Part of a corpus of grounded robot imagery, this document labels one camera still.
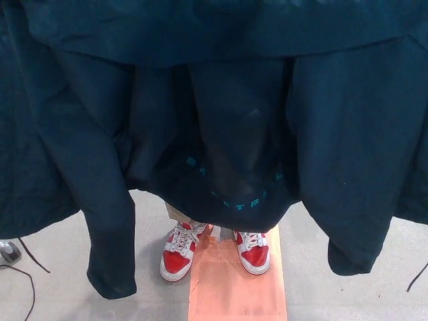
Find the dark teal coat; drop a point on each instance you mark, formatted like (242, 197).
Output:
(214, 100)

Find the grey floor device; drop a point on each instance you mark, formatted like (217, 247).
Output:
(9, 252)

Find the beige trousers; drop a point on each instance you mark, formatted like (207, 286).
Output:
(177, 212)

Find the red white right sneaker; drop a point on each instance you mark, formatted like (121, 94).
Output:
(175, 257)

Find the red white left sneaker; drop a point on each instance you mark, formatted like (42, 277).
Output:
(254, 255)

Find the red white sneaker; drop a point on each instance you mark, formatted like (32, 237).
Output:
(175, 257)
(254, 255)

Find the orange floor mat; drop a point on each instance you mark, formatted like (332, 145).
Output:
(234, 294)

